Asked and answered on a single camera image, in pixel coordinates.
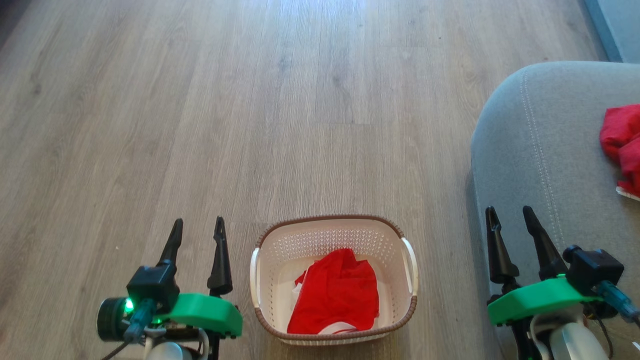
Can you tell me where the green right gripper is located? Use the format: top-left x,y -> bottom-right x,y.
485,205 -> 604,326

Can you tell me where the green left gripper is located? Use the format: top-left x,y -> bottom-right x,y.
158,216 -> 244,339

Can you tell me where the red garment with white trim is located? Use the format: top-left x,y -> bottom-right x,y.
287,248 -> 380,335
599,103 -> 640,202

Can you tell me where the grey fabric sofa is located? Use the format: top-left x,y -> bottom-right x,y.
470,61 -> 640,360

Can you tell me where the cream laundry basket brown rim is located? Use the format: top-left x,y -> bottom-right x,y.
249,214 -> 419,347

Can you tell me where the left camera cable teal plug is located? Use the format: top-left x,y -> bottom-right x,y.
102,299 -> 157,360

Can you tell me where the camera cable teal plug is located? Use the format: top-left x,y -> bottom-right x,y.
102,299 -> 157,360
594,280 -> 640,325

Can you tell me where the right camera cable teal plug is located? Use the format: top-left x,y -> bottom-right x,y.
594,280 -> 640,325

